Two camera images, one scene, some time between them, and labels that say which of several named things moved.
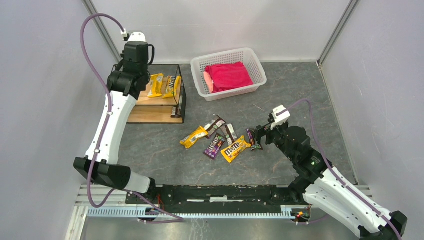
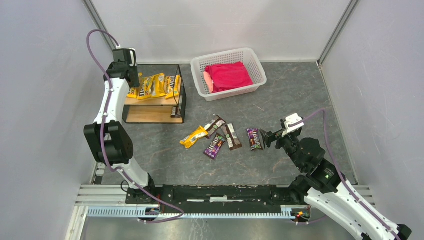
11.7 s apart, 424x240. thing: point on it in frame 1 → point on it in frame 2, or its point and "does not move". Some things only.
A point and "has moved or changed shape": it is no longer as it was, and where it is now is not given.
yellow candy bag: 168,83 does not move
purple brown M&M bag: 252,141 does not move
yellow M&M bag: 233,151 has moved or changed shape
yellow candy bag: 155,87 does not move
